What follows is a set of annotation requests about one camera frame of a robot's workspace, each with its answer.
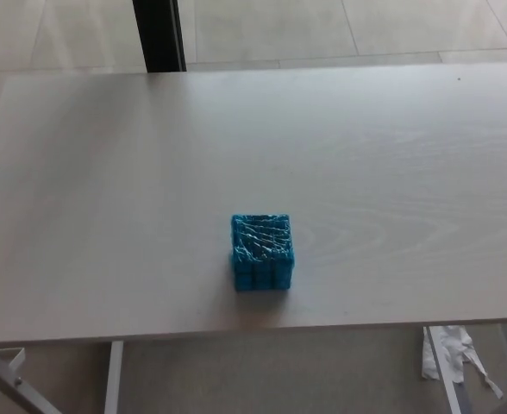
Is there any white crumpled paper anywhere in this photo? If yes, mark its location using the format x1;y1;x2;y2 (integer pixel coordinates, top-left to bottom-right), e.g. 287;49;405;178
421;325;505;398

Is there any black vertical post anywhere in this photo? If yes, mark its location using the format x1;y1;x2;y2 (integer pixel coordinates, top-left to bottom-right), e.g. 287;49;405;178
132;0;188;73

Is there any white table frame bracket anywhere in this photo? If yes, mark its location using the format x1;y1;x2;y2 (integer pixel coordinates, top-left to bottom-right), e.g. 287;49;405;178
0;346;63;414

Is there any blue textured cube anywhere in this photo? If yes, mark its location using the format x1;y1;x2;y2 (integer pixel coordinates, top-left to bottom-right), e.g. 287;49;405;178
228;212;297;293

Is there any white slanted table leg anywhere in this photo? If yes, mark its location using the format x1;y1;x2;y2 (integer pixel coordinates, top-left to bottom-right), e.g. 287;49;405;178
422;326;473;414

